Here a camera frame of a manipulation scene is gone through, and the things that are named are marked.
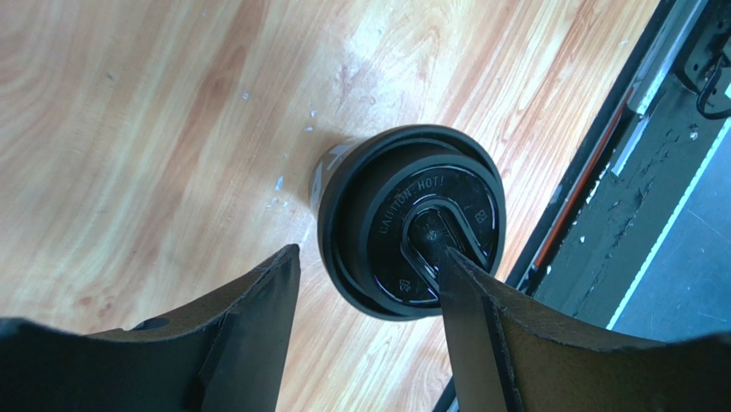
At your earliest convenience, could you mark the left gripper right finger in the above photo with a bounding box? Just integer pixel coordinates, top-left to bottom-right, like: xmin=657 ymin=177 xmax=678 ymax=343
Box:
xmin=438 ymin=248 xmax=730 ymax=411

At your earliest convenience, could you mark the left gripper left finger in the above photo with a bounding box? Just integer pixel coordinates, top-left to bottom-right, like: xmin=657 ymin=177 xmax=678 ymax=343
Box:
xmin=1 ymin=245 xmax=301 ymax=411

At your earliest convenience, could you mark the black plastic cup lid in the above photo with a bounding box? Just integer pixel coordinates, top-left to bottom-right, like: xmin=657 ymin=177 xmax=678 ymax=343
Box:
xmin=314 ymin=124 xmax=507 ymax=322

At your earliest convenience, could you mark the single black coffee cup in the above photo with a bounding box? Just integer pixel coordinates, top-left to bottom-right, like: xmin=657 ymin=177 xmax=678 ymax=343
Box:
xmin=309 ymin=138 xmax=359 ymax=215

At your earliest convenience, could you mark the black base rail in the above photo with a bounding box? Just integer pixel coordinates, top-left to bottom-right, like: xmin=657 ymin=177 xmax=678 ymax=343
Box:
xmin=433 ymin=0 xmax=731 ymax=412

